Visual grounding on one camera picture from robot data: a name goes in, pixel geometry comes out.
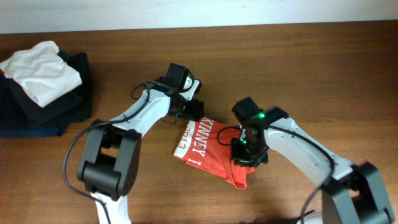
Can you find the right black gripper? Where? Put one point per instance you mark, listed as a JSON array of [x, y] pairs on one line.
[[239, 157]]

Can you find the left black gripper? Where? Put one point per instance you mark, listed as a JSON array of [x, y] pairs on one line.
[[194, 107]]

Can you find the red t-shirt with white print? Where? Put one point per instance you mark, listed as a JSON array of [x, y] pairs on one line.
[[205, 145]]

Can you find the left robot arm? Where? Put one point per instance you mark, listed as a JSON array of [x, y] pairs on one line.
[[109, 163]]

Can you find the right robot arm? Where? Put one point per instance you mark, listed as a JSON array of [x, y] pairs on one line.
[[344, 193]]

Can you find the white folded garment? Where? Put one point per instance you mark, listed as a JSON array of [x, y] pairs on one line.
[[43, 75]]

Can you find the dark navy folded garment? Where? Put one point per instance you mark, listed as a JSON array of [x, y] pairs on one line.
[[15, 124]]

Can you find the black folded garment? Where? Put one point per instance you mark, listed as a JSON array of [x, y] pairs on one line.
[[74, 106]]

